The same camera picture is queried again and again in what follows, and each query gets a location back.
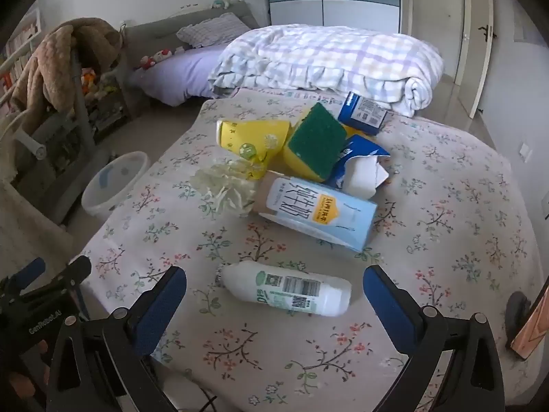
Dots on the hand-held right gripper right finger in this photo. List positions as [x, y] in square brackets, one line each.
[388, 313]

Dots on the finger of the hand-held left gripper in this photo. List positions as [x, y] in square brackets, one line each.
[75, 272]
[31, 268]

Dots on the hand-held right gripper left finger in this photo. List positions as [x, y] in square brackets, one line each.
[156, 313]

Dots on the white waste bin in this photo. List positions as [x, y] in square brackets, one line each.
[112, 189]

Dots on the white plastic bottle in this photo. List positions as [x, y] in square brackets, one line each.
[296, 292]

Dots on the person's left hand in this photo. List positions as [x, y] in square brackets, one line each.
[19, 384]

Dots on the floral bed sheet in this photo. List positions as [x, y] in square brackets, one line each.
[429, 206]

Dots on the grey metal rack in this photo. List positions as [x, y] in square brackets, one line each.
[70, 150]

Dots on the blue white milk carton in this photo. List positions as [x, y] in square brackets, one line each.
[317, 212]

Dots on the white plastic flower wrapper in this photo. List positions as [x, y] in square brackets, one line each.
[223, 186]

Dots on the wooden board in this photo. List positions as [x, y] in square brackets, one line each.
[532, 326]

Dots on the torn blue white packet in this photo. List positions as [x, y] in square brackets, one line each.
[364, 167]

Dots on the yellow green sponge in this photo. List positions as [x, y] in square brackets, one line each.
[317, 137]

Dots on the colourful toys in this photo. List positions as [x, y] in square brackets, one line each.
[96, 83]

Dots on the yellow paper cup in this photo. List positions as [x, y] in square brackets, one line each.
[253, 139]

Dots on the blue cardboard box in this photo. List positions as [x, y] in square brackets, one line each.
[362, 111]

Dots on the brown fleece blanket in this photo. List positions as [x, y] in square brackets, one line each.
[51, 64]

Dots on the white bookshelf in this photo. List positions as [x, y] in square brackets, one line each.
[17, 60]

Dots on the purple pillow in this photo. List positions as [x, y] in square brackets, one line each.
[180, 75]

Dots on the red white cat plush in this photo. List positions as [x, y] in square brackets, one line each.
[155, 58]

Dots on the grey bed headboard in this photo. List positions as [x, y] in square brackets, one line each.
[150, 36]

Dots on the checked folded blanket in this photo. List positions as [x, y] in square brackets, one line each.
[334, 58]

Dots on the grey ruffled pillow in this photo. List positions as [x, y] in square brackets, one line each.
[212, 30]

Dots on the small pale plush toy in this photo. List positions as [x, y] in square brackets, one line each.
[221, 3]

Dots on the white wall socket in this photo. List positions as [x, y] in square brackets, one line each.
[525, 151]

